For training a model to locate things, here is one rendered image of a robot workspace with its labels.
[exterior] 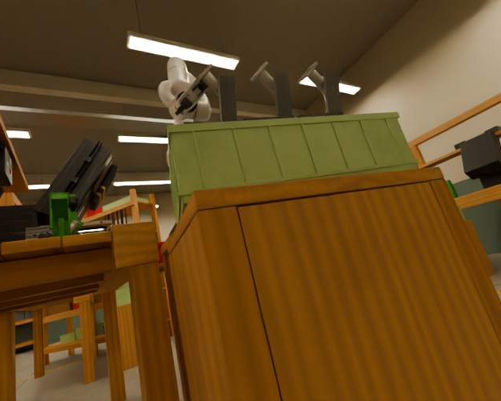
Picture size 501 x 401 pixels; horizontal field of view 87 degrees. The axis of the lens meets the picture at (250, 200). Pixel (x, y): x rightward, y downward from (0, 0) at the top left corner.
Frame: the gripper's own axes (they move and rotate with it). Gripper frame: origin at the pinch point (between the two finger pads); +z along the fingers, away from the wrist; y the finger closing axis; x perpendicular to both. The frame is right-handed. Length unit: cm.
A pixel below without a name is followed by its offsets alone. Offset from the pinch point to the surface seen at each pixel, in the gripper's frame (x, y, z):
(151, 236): 21, -46, -14
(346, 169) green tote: 35, -1, 39
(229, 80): 3.8, 1.8, 17.4
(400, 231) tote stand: 49, -7, 48
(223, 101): 6.0, -3.5, 17.4
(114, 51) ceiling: -130, 108, -432
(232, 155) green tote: 13.1, -16.7, 32.6
